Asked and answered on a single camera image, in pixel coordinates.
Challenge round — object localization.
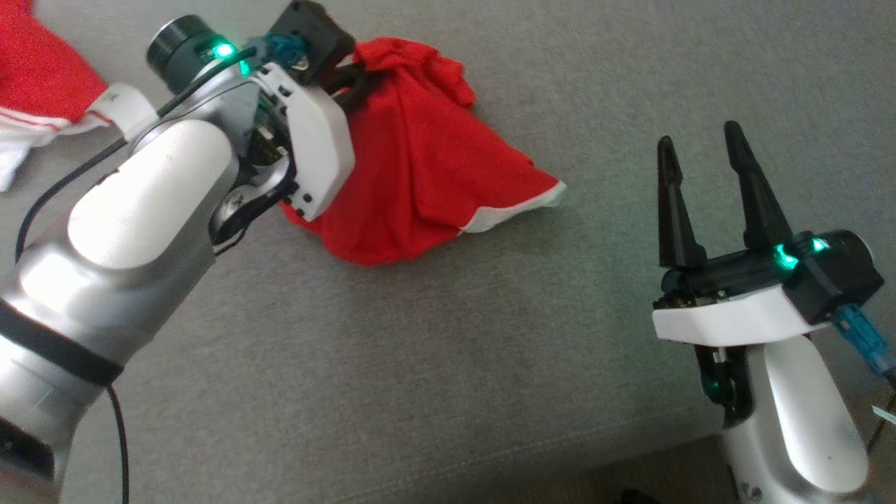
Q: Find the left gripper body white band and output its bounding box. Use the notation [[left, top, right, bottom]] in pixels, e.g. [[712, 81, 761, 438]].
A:
[[263, 63, 356, 222]]

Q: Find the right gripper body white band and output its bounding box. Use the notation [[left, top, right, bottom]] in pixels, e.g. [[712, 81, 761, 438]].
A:
[[651, 245, 834, 347]]

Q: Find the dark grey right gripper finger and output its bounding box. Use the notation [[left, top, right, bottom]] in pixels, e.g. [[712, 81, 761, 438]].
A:
[[657, 135, 709, 271], [723, 120, 795, 253]]

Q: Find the red mesh shorts white trim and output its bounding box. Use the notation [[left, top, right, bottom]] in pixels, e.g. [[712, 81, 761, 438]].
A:
[[280, 36, 566, 267]]

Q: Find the red Bulls 23 jersey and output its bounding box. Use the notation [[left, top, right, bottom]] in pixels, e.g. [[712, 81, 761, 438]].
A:
[[0, 0, 159, 193]]

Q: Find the grey sofa seat cushion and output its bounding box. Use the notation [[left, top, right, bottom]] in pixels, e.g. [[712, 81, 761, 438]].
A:
[[0, 0, 896, 504]]

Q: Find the blue left cable connector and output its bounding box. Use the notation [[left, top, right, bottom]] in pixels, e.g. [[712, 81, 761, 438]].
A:
[[262, 35, 309, 68]]

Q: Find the blue cable connector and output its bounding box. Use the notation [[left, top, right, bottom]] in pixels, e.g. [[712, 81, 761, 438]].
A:
[[262, 35, 309, 68], [833, 304, 896, 379]]

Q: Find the blue right cable connector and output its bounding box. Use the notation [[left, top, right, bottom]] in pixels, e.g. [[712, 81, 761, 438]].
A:
[[833, 304, 896, 379]]

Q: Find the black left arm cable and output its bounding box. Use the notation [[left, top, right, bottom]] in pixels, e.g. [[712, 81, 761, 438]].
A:
[[14, 45, 260, 504]]

